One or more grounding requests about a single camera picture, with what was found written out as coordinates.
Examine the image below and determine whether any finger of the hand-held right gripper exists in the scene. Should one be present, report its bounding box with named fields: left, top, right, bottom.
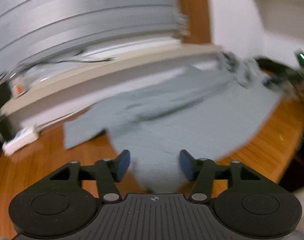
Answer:
left=263, top=74, right=293, bottom=93

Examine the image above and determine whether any black cable with plug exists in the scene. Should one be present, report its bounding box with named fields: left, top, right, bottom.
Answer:
left=41, top=51, right=118, bottom=65

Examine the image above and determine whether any clear jar orange label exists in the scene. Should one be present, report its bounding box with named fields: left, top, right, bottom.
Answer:
left=10, top=74, right=30, bottom=98

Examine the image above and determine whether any grey sweatshirt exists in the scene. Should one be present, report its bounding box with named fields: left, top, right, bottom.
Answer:
left=64, top=52, right=286, bottom=193

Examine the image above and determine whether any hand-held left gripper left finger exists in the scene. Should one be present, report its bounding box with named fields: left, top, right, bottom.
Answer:
left=43, top=149, right=131, bottom=203

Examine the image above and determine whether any beige window sill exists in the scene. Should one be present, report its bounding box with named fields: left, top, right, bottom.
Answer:
left=0, top=44, right=225, bottom=121

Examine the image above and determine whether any white power strip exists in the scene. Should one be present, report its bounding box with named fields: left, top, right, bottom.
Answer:
left=2, top=127, right=40, bottom=156

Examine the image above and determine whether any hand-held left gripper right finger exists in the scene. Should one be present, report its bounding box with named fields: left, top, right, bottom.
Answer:
left=179, top=149, right=268, bottom=203

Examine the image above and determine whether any grey window blind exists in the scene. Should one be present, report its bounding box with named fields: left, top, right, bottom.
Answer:
left=0, top=0, right=190, bottom=81

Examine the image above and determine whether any wooden window frame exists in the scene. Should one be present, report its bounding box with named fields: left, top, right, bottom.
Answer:
left=176, top=0, right=213, bottom=46

